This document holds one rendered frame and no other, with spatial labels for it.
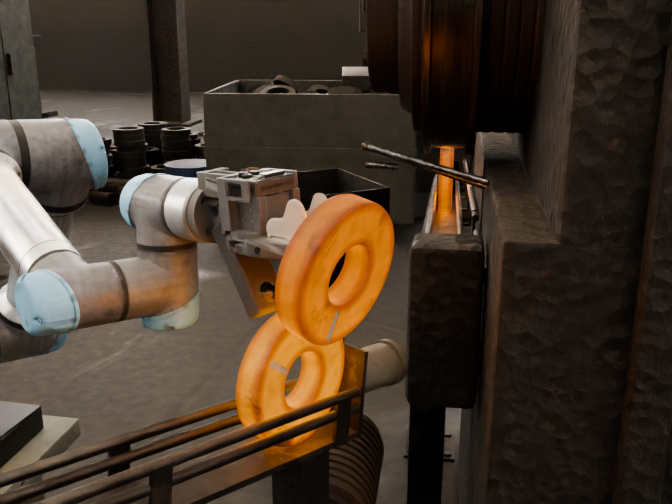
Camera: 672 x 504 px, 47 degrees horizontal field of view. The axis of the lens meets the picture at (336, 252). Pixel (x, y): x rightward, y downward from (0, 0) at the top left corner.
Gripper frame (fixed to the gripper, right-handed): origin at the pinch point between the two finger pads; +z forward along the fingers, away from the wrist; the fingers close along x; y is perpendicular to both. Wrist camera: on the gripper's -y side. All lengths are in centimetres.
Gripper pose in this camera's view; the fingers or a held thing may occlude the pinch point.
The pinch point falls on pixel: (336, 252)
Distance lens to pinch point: 76.4
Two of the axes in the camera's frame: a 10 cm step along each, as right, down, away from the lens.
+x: 6.9, -2.3, 6.8
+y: -0.7, -9.6, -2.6
